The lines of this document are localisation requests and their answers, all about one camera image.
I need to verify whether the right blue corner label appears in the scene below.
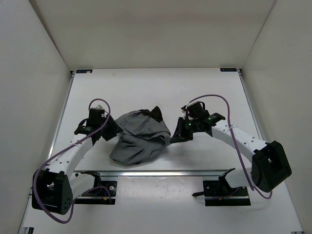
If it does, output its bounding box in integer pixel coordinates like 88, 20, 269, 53
220, 68, 237, 72

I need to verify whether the aluminium front table rail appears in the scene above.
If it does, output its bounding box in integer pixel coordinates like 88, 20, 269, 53
67, 168, 234, 180

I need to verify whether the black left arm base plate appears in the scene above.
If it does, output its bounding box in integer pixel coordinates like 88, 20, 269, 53
70, 171, 117, 205

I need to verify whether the grey pleated skirt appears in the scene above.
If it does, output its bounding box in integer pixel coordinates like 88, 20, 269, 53
109, 106, 171, 166

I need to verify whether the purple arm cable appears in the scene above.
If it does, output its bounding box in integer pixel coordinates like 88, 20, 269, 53
33, 98, 113, 224
181, 95, 273, 199

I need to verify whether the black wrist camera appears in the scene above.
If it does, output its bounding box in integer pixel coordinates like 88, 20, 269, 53
86, 107, 106, 128
181, 101, 209, 119

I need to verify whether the left blue corner label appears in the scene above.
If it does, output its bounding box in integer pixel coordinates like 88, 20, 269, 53
76, 69, 93, 74

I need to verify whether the blue corner label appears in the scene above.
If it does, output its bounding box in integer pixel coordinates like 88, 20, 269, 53
76, 69, 93, 74
220, 68, 237, 72

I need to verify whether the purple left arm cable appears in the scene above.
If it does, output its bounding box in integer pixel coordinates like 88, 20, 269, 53
33, 98, 113, 224

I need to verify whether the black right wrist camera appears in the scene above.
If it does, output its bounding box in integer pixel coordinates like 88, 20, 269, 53
181, 101, 209, 119

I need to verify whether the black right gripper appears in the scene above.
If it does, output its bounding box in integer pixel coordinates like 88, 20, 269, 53
171, 117, 200, 143

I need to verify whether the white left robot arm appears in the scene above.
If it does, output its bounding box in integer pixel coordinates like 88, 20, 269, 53
31, 113, 122, 215

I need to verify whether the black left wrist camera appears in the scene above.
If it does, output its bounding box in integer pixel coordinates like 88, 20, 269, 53
86, 107, 106, 128

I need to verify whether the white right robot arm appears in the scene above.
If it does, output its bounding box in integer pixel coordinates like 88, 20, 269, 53
170, 113, 292, 195

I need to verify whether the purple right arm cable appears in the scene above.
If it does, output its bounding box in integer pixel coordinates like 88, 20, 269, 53
181, 95, 273, 199

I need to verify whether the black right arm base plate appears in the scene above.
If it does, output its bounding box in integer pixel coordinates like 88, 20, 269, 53
192, 168, 251, 206

